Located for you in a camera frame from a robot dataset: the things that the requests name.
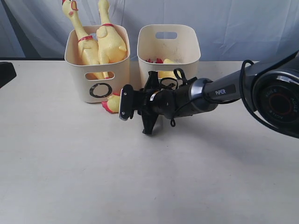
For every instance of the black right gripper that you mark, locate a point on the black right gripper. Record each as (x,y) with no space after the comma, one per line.
(168,97)

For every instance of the severed chicken head with tube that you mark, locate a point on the severed chicken head with tube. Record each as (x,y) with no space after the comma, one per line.
(112,104)

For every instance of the headless yellow chicken body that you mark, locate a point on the headless yellow chicken body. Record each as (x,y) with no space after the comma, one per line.
(163,74)

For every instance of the yellow rubber chicken front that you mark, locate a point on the yellow rubber chicken front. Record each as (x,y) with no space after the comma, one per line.
(112,48)

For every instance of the yellow rubber chicken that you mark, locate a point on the yellow rubber chicken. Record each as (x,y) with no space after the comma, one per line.
(112,48)
(87,45)

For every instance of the yellow rubber chicken top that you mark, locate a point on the yellow rubber chicken top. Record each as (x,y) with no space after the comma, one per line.
(87,45)

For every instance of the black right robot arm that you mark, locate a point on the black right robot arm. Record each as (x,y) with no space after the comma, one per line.
(269,90)

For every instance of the cream bin marked O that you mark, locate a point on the cream bin marked O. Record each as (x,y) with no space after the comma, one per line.
(89,89)

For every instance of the cream bin marked X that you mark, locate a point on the cream bin marked X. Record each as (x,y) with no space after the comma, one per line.
(176,42)

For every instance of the black object at table edge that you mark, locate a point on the black object at table edge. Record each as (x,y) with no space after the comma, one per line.
(7,73)

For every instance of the blue-grey backdrop curtain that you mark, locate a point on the blue-grey backdrop curtain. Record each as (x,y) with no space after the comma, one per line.
(227,30)

